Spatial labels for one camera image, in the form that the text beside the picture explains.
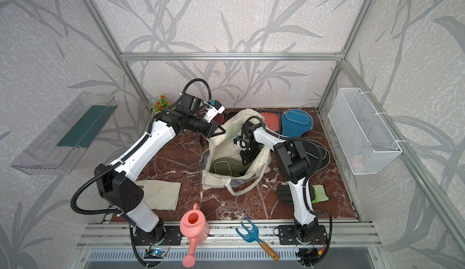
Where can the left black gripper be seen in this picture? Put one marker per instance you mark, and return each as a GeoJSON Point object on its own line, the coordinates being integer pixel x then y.
{"type": "Point", "coordinates": [212, 132]}

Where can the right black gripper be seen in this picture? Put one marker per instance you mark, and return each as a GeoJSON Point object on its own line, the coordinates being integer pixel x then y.
{"type": "Point", "coordinates": [246, 159]}

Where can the olive green paddle case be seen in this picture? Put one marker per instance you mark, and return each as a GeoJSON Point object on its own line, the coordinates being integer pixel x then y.
{"type": "Point", "coordinates": [230, 167]}

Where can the beige canvas bag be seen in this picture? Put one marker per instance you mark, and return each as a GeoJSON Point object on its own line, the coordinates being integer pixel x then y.
{"type": "Point", "coordinates": [223, 146]}

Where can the blue paddle case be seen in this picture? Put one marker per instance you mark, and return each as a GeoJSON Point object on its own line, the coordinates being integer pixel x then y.
{"type": "Point", "coordinates": [296, 122]}

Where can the maroon paddle case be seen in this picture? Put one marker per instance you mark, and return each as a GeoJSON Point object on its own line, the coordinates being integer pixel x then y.
{"type": "Point", "coordinates": [219, 119]}

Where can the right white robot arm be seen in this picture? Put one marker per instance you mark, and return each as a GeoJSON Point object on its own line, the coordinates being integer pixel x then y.
{"type": "Point", "coordinates": [294, 166]}

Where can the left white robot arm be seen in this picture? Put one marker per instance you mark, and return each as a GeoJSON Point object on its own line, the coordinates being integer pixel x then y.
{"type": "Point", "coordinates": [116, 183]}

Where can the green artificial plant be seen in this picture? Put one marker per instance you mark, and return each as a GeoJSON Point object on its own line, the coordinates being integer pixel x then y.
{"type": "Point", "coordinates": [159, 104]}

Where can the black and green glove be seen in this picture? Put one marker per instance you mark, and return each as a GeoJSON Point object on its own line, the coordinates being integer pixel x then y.
{"type": "Point", "coordinates": [318, 195]}

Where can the blue hand rake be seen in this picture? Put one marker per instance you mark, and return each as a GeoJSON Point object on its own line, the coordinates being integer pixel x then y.
{"type": "Point", "coordinates": [252, 235]}

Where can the beige work glove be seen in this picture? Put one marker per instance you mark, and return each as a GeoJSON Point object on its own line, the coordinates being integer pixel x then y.
{"type": "Point", "coordinates": [160, 195]}

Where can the pink watering can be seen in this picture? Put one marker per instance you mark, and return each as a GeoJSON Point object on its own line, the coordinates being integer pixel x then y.
{"type": "Point", "coordinates": [195, 228]}

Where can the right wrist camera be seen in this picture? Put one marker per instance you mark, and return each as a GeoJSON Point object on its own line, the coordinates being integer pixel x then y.
{"type": "Point", "coordinates": [246, 139]}

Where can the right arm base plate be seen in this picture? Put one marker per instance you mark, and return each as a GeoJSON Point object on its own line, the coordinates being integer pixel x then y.
{"type": "Point", "coordinates": [298, 235]}

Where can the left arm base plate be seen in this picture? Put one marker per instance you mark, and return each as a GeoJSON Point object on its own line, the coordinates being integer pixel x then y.
{"type": "Point", "coordinates": [161, 235]}

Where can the white wire mesh basket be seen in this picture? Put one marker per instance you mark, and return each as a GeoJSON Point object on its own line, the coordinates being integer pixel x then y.
{"type": "Point", "coordinates": [367, 143]}

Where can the clear plastic wall shelf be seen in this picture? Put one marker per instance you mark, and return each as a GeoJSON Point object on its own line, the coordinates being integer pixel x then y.
{"type": "Point", "coordinates": [58, 149]}

